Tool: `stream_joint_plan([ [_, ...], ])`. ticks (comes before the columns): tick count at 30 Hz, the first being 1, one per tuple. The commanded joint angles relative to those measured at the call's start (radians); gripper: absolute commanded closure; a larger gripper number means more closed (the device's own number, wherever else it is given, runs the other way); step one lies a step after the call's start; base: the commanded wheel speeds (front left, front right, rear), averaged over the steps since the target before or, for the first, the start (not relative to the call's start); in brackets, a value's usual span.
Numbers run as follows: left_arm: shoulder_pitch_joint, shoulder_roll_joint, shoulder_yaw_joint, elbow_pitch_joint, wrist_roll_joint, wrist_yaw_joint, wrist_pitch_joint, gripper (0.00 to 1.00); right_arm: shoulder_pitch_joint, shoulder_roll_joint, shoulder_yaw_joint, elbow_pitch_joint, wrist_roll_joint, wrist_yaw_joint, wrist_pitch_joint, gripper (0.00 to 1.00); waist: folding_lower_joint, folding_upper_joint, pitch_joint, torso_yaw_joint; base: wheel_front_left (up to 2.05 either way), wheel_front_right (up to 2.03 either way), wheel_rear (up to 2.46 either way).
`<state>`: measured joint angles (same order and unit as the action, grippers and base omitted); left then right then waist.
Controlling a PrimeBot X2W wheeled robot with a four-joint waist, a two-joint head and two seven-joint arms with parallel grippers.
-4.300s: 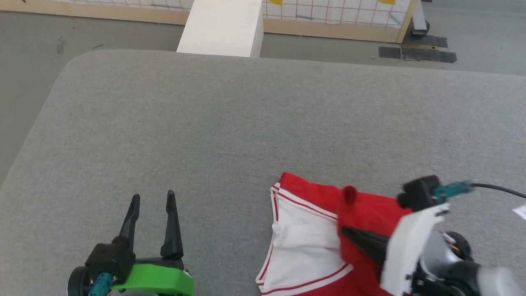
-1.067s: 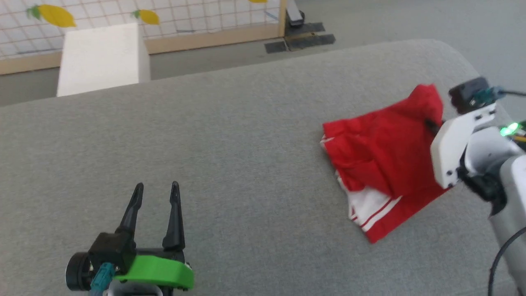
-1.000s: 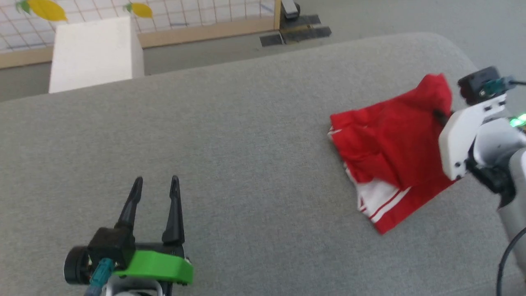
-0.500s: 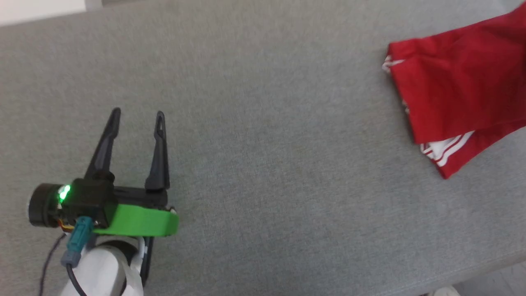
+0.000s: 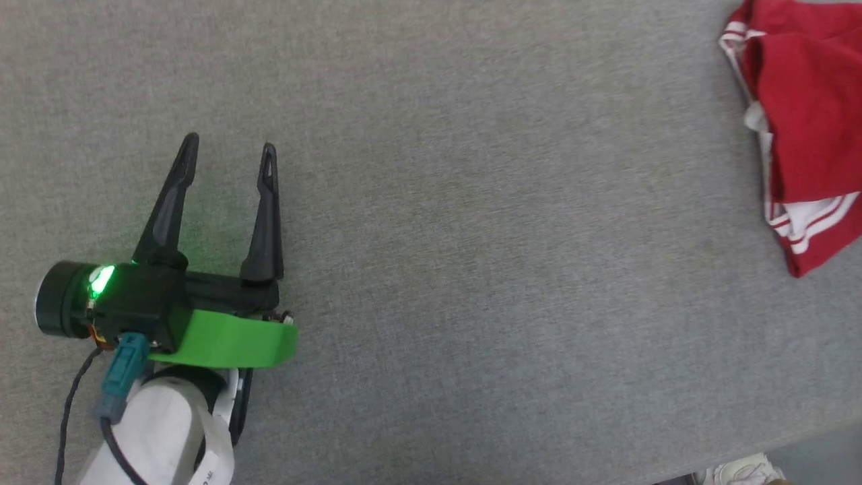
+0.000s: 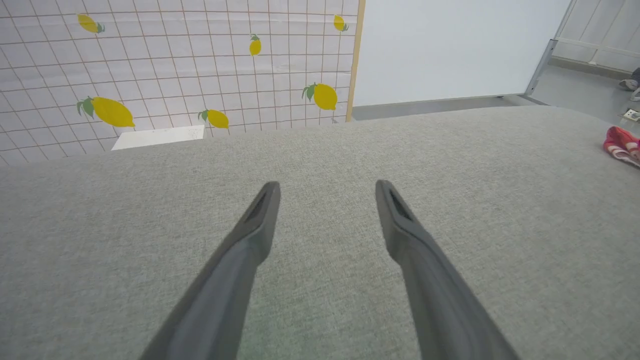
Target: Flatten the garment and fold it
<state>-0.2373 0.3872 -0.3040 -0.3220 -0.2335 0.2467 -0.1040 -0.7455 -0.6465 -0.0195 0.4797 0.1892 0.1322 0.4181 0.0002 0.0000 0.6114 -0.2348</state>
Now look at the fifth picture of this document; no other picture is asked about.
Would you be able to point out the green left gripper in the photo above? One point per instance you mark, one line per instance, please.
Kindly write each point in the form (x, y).
(229, 337)

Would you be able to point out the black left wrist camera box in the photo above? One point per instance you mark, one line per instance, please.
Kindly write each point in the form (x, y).
(138, 303)

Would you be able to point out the red and white jersey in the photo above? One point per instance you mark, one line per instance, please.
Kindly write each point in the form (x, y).
(808, 101)

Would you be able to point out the white shoe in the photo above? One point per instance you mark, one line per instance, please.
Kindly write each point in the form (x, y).
(741, 470)

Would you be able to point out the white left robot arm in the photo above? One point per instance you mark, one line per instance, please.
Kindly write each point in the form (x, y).
(161, 431)

